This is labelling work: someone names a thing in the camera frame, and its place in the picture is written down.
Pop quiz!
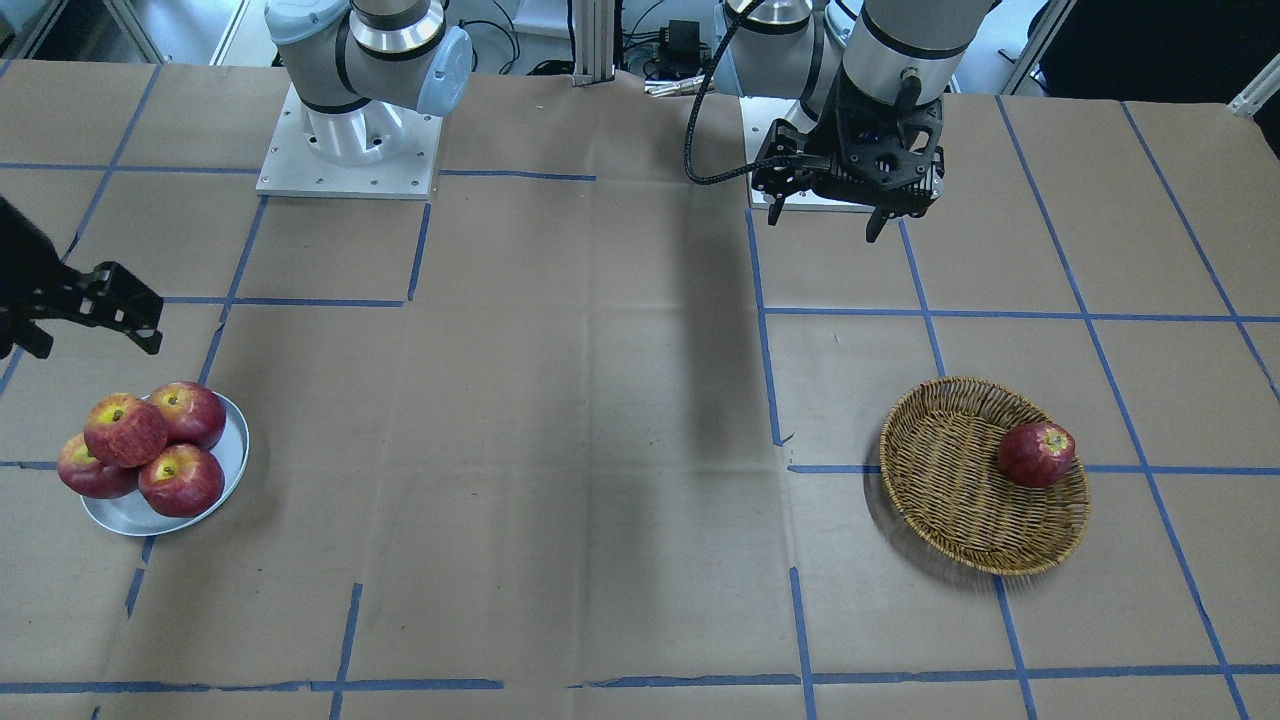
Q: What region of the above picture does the red yellow apple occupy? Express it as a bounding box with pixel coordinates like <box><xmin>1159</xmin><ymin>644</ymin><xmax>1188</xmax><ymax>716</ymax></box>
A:
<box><xmin>82</xmin><ymin>393</ymin><xmax>169</xmax><ymax>468</ymax></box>

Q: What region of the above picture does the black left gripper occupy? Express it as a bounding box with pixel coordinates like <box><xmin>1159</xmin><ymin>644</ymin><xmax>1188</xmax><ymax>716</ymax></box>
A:
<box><xmin>751</xmin><ymin>76</ymin><xmax>945</xmax><ymax>243</ymax></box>

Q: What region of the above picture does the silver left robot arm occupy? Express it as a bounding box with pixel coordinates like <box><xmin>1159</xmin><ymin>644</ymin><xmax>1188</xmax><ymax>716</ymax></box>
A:
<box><xmin>689</xmin><ymin>1</ymin><xmax>995</xmax><ymax>242</ymax></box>

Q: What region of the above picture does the silver metal plate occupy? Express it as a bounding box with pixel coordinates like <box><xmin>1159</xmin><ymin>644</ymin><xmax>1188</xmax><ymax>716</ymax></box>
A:
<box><xmin>81</xmin><ymin>393</ymin><xmax>250</xmax><ymax>537</ymax></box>

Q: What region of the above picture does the red apple on plate front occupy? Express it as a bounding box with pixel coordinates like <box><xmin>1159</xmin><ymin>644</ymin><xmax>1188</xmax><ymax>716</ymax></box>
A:
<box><xmin>138</xmin><ymin>445</ymin><xmax>225</xmax><ymax>518</ymax></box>

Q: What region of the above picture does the aluminium frame post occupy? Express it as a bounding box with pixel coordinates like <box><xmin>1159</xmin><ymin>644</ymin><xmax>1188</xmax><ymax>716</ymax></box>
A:
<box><xmin>567</xmin><ymin>0</ymin><xmax>622</xmax><ymax>88</ymax></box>

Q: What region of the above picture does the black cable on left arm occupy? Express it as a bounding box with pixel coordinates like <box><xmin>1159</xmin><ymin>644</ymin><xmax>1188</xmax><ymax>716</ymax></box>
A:
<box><xmin>684</xmin><ymin>0</ymin><xmax>776</xmax><ymax>190</ymax></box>

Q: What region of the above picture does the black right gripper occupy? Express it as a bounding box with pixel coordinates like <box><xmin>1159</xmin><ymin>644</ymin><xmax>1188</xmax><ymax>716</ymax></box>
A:
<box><xmin>1</xmin><ymin>199</ymin><xmax>165</xmax><ymax>359</ymax></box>

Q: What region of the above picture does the round wicker basket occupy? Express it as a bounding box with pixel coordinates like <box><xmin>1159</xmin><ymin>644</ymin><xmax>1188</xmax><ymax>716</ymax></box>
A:
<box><xmin>878</xmin><ymin>375</ymin><xmax>1092</xmax><ymax>577</ymax></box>

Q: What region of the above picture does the dark red apple in basket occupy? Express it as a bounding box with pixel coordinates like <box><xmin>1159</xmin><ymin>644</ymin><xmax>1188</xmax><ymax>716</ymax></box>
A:
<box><xmin>996</xmin><ymin>421</ymin><xmax>1076</xmax><ymax>489</ymax></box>

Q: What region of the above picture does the red apple on plate rear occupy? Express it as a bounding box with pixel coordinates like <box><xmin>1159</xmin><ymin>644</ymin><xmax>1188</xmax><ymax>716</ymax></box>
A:
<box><xmin>146</xmin><ymin>380</ymin><xmax>227</xmax><ymax>450</ymax></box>

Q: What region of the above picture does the red apple on plate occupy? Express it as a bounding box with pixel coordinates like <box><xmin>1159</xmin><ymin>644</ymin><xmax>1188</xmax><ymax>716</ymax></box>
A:
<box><xmin>138</xmin><ymin>445</ymin><xmax>225</xmax><ymax>518</ymax></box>
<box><xmin>56</xmin><ymin>433</ymin><xmax>140</xmax><ymax>500</ymax></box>
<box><xmin>146</xmin><ymin>380</ymin><xmax>227</xmax><ymax>450</ymax></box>

